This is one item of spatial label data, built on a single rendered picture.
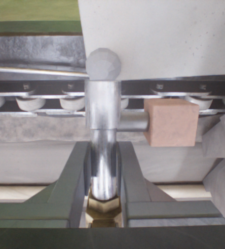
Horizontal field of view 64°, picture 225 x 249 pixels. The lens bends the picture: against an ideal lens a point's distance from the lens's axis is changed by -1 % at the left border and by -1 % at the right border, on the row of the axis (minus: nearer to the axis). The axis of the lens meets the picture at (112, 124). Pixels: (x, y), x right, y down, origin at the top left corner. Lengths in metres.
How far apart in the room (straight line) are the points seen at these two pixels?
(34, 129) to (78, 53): 0.19
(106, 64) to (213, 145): 0.25
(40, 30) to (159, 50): 0.15
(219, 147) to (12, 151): 0.40
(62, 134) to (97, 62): 0.20
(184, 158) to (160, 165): 0.06
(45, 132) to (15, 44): 0.17
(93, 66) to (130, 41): 0.05
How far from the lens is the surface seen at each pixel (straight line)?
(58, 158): 0.43
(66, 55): 0.26
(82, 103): 0.27
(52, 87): 0.29
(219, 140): 0.35
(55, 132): 0.37
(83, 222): 0.72
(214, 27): 0.24
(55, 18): 0.34
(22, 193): 0.53
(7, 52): 0.28
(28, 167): 0.48
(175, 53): 0.23
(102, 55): 0.21
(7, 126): 0.40
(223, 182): 0.45
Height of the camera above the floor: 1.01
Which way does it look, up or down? 49 degrees down
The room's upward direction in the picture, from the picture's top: 178 degrees clockwise
